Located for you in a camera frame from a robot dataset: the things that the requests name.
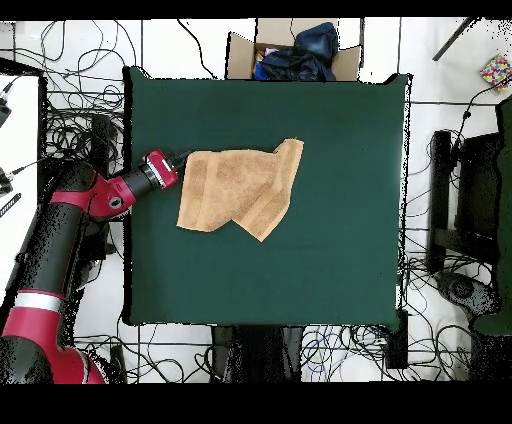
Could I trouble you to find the grey metal bar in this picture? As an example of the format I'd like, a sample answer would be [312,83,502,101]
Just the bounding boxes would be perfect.
[432,17,474,62]

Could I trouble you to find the black round stand base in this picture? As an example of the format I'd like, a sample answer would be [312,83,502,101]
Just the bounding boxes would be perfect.
[435,270,501,321]

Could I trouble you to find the tangled black cables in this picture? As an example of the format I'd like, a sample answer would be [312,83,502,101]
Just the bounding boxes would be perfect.
[303,322,473,382]
[39,19,139,161]

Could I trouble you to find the multicoloured patterned box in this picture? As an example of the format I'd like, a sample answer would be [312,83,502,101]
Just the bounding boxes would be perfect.
[479,53,512,92]

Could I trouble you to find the dark green table cloth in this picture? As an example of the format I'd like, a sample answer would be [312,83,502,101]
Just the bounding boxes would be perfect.
[471,95,512,337]
[121,65,413,333]

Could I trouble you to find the dark blue laundry pile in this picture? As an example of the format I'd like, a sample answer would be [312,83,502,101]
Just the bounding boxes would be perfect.
[252,21,340,83]

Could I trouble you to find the tan terry towel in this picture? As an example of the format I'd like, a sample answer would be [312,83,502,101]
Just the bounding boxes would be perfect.
[176,137,305,244]

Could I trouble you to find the black device on desk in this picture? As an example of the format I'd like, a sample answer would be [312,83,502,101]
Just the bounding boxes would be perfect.
[0,95,13,129]

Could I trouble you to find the white desk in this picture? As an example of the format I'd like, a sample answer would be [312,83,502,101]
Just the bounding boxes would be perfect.
[0,73,41,309]

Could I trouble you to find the brown cardboard box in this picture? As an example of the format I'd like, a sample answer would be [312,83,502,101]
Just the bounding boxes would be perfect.
[224,17,363,83]

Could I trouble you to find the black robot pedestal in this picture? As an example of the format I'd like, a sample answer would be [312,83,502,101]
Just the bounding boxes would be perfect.
[210,325,305,383]

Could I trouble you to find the black rectangular block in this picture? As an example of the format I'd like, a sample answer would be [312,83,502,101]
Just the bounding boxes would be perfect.
[385,307,410,370]

